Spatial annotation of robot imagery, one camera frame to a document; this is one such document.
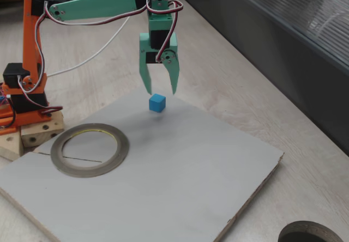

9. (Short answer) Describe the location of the grey tape ring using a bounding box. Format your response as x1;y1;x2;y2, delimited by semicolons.
50;123;130;178

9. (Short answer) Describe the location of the red white black servo wire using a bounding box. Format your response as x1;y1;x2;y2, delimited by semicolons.
17;75;63;115
43;0;151;27
154;0;184;63
27;1;49;93

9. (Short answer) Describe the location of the grey plywood board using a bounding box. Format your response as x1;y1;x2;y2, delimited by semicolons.
0;86;285;242

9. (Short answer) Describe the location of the frosted desk partition panel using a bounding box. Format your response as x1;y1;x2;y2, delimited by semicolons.
166;0;349;157

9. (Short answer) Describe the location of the red controller circuit board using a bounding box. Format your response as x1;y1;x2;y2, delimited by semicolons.
0;81;11;109

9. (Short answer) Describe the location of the angled wooden base block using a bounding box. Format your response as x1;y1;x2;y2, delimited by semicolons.
20;110;65;148

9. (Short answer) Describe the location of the white USB cable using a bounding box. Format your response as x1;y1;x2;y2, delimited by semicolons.
46;15;131;77

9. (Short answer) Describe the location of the orange controller board mount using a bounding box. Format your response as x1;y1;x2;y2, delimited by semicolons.
0;107;21;136

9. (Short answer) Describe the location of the black power cable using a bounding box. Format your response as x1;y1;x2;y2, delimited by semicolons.
0;100;16;130

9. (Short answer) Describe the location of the blue cube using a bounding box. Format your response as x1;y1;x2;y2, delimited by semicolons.
148;93;166;114

